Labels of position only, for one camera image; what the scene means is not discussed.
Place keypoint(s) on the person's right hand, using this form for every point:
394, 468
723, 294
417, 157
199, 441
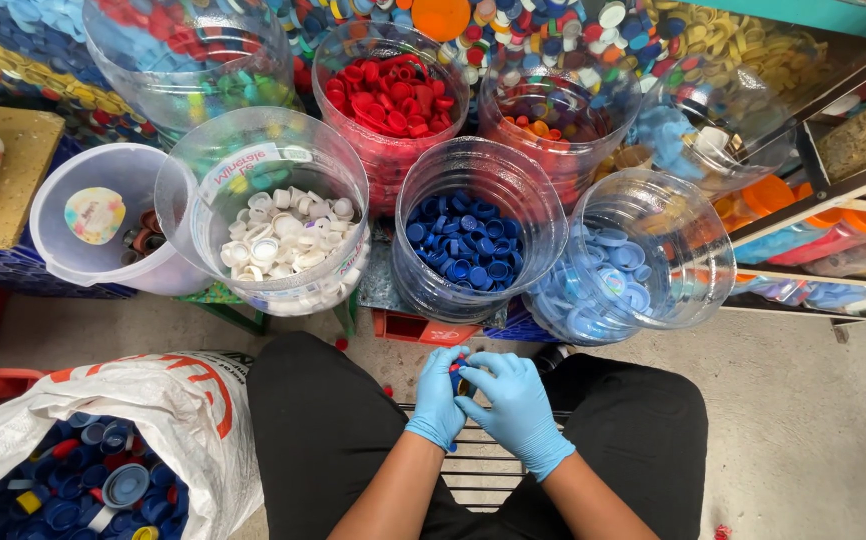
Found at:
523, 420

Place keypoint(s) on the heap of blue caps in sack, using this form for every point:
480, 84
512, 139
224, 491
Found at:
87, 487

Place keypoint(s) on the pile of red bottle caps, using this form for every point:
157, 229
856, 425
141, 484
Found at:
391, 97

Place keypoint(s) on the clear tub with white label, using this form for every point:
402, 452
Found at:
200, 172

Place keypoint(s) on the big heap of mixed caps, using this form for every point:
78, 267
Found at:
553, 30

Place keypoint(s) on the clear tub nearly empty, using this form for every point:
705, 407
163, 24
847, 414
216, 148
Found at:
733, 112

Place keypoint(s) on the pile of orange mixed caps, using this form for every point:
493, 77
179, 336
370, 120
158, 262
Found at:
545, 120

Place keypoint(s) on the pile of white bottle caps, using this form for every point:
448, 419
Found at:
283, 236

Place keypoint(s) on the red scrap on floor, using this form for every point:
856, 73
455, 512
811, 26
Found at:
722, 532

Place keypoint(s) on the dark blue bottle cap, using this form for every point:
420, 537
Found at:
460, 381

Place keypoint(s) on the large orange lid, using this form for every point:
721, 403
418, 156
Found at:
441, 18

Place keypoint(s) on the clear tub tilted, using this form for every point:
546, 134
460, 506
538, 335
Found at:
695, 240

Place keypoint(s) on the person's left hand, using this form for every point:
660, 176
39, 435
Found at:
433, 405

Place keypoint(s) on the wooden shelf rack with jars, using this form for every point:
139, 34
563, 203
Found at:
838, 217

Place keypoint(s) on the person's black trousers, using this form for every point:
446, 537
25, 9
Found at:
313, 435

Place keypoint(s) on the clear tub red filled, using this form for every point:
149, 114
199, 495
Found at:
328, 60

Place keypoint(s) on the dark blue plastic crate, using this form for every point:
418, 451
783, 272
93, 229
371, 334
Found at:
20, 270

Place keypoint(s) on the red plastic crate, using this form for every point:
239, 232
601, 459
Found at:
421, 328

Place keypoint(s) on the large clear tub green caps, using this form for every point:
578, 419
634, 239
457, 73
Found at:
177, 67

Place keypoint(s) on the white plastic bucket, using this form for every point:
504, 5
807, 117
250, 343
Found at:
72, 240

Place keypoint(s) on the white woven sack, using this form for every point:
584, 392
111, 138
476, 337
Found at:
162, 405

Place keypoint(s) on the clear tub with orange caps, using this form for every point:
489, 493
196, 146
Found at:
613, 105

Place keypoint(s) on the green metal stand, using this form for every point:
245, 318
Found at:
230, 307

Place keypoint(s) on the chipboard panel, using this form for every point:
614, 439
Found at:
12, 180

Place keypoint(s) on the brown bottle caps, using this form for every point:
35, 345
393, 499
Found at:
144, 236

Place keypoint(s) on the round pastel lid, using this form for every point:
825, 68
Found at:
94, 215

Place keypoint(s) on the clear ribbed tub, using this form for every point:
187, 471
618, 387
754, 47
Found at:
418, 187

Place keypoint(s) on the pile of light blue caps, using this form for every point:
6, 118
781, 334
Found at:
598, 277

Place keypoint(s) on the pile of dark blue caps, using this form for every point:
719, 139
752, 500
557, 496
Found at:
463, 244

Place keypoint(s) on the person's black shoe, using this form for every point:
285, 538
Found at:
550, 358

